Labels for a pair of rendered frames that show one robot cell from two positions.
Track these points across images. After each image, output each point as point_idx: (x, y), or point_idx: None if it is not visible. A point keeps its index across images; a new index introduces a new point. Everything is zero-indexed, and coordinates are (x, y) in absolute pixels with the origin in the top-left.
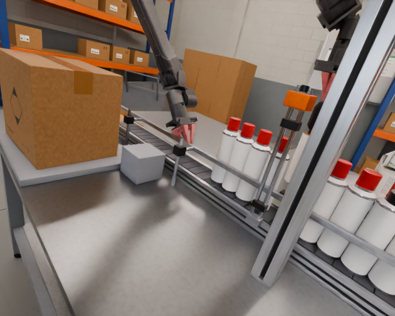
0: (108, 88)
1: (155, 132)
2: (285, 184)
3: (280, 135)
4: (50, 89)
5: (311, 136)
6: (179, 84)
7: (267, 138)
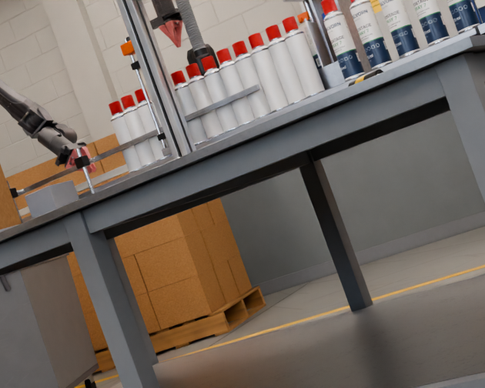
0: None
1: None
2: None
3: (138, 75)
4: None
5: (136, 54)
6: (45, 119)
7: (142, 93)
